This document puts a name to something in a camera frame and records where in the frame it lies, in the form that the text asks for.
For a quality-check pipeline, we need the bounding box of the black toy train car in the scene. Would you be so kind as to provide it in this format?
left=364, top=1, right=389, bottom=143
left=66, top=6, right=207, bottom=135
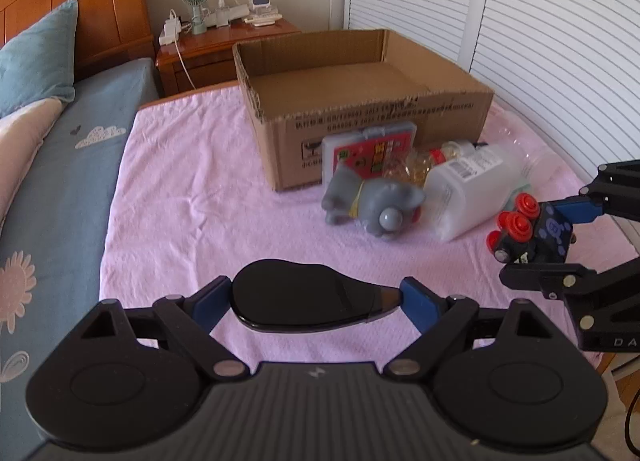
left=486, top=192, right=574, bottom=265

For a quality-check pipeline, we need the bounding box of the black oval brush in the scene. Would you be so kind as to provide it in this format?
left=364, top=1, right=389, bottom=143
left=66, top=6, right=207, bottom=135
left=230, top=259, right=402, bottom=333

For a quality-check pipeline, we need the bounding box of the white cotton swab box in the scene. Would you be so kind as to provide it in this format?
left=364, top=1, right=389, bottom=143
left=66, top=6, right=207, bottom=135
left=423, top=144, right=525, bottom=242

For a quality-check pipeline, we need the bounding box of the grey plush toy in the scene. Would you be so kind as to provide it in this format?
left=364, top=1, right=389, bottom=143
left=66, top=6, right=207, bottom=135
left=321, top=164, right=425, bottom=239

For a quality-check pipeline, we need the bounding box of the clear plastic jar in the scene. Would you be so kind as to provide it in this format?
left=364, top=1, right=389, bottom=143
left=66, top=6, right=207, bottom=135
left=495, top=126, right=562, bottom=188

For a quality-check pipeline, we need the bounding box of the pink cloth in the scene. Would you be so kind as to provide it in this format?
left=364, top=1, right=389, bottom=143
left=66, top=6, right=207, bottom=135
left=100, top=86, right=636, bottom=369

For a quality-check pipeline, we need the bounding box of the blue bed sheet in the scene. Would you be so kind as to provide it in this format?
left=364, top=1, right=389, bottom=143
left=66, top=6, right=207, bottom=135
left=1, top=58, right=158, bottom=460

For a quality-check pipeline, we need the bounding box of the clear bottle red cap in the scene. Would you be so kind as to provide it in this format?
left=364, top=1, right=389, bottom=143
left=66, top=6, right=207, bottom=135
left=399, top=149, right=450, bottom=187

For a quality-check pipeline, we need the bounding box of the red card box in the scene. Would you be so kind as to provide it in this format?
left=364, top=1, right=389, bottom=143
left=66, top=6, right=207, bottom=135
left=321, top=121, right=418, bottom=187

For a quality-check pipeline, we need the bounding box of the white louvered door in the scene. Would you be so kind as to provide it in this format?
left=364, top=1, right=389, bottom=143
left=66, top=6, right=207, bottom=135
left=344, top=0, right=639, bottom=176

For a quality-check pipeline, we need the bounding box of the pink pillow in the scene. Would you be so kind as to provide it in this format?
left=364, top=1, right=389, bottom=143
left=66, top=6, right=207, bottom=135
left=0, top=98, right=64, bottom=224

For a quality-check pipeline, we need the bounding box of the cardboard box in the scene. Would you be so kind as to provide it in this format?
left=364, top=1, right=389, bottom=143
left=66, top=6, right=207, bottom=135
left=232, top=30, right=494, bottom=191

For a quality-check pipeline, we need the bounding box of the wooden nightstand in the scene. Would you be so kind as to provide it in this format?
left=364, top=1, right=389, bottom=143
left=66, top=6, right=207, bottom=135
left=155, top=20, right=299, bottom=97

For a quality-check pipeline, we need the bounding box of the white power strip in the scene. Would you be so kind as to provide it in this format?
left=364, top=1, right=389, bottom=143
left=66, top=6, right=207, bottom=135
left=158, top=9, right=182, bottom=46

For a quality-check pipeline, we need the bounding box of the blue pillow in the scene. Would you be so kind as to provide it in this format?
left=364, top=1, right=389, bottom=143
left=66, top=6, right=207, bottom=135
left=0, top=0, right=78, bottom=117

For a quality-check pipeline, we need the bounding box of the white box on nightstand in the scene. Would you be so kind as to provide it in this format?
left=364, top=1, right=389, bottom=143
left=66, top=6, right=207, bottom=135
left=204, top=5, right=250, bottom=28

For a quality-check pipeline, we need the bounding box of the white remote control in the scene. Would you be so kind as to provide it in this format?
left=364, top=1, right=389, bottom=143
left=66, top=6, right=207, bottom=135
left=243, top=13, right=282, bottom=28

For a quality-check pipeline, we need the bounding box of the white charging cable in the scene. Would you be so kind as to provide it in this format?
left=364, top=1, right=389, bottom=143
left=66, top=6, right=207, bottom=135
left=171, top=39, right=198, bottom=92

